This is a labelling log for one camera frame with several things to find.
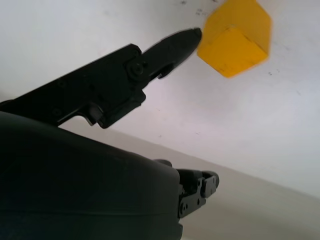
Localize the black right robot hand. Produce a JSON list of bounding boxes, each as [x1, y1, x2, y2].
[[0, 27, 220, 240]]

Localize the yellow wooden cube block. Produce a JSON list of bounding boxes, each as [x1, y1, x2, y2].
[[196, 0, 273, 80]]

